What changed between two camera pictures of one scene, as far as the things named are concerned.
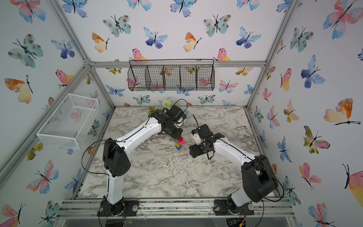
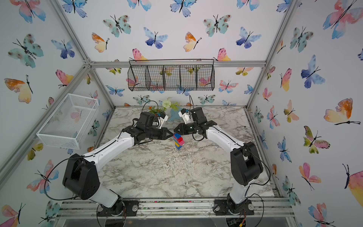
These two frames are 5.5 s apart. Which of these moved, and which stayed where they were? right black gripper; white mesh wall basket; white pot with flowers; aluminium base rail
Moved: right black gripper
Stayed: white mesh wall basket; aluminium base rail; white pot with flowers
